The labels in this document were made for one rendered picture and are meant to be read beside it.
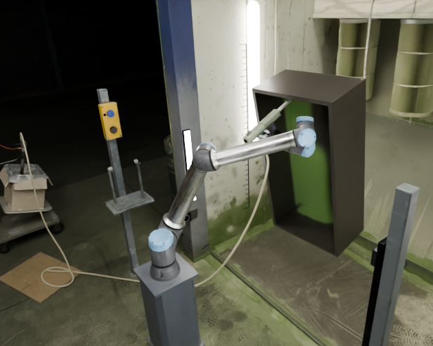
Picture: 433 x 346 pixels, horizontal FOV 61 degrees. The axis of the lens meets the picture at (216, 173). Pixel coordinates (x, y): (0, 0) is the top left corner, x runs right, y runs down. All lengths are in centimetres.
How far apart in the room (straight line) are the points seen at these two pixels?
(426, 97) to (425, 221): 100
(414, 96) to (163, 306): 239
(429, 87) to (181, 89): 186
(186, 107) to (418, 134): 203
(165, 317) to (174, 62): 171
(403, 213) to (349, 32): 245
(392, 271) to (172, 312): 148
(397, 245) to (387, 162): 243
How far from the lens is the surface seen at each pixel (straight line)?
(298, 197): 327
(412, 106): 327
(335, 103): 215
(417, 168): 358
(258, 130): 220
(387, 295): 142
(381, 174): 367
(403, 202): 122
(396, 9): 319
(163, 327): 251
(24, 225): 433
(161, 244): 221
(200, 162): 197
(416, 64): 321
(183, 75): 279
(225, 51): 299
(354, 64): 351
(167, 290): 230
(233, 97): 309
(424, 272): 344
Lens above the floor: 217
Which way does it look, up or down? 25 degrees down
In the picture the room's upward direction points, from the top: 3 degrees counter-clockwise
